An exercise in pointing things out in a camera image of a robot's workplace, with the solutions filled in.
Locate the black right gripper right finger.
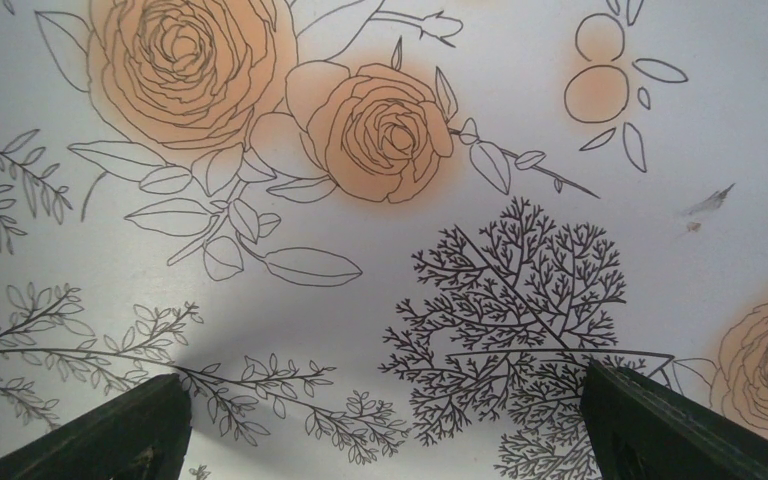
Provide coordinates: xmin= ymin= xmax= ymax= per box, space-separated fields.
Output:
xmin=580 ymin=362 xmax=768 ymax=479

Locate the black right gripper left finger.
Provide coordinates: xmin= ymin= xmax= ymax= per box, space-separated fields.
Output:
xmin=0 ymin=374 xmax=192 ymax=479

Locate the floral patterned table mat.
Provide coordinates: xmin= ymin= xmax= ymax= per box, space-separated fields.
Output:
xmin=0 ymin=1 xmax=768 ymax=479

